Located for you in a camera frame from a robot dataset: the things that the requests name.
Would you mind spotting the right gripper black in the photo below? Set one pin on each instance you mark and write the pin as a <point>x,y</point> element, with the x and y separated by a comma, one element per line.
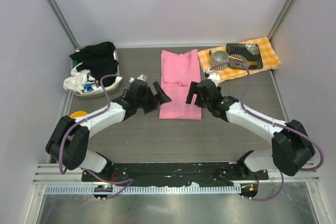
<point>194,89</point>

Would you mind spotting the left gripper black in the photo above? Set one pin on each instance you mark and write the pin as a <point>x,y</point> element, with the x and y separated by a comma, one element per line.
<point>161,98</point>

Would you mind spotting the pink t shirt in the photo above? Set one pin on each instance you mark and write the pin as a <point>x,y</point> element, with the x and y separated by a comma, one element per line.
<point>177,73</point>

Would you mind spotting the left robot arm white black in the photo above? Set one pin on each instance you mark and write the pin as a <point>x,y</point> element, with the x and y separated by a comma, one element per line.
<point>68,143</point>

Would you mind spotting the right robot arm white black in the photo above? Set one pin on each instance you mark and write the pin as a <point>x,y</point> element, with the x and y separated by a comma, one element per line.
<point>290,149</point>

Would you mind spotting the grey striped cup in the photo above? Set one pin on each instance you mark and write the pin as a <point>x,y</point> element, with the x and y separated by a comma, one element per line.
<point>218,59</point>

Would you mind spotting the gold spoon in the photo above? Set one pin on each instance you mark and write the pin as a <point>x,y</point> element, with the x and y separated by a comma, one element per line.
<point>253,63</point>

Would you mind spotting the black floral rectangular plate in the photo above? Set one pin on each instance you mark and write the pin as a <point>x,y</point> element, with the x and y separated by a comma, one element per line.
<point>246,51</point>

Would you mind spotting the black t shirt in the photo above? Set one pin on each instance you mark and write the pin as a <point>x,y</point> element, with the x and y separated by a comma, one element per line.
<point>98,59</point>

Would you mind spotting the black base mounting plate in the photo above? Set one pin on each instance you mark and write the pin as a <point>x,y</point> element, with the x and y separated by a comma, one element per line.
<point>173,172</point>

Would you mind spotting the orange checkered cloth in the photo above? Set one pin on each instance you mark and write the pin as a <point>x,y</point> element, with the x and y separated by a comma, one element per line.
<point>269,58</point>

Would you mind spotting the white printed t shirt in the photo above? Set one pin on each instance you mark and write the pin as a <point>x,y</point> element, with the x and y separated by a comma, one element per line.
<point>82,83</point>

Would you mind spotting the orange plastic bowl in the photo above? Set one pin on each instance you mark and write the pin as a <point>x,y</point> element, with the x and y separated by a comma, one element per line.
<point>78,114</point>

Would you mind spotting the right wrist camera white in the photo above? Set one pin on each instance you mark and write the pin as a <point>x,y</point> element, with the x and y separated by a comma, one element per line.
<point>213,76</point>

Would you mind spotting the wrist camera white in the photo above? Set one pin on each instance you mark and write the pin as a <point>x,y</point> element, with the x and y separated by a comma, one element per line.
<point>213,76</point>
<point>141,77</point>

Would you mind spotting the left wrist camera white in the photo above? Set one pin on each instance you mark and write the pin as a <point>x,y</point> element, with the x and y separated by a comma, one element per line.
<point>141,77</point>

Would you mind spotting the white slotted cable duct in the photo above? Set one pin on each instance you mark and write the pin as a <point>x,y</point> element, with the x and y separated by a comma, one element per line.
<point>97,189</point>

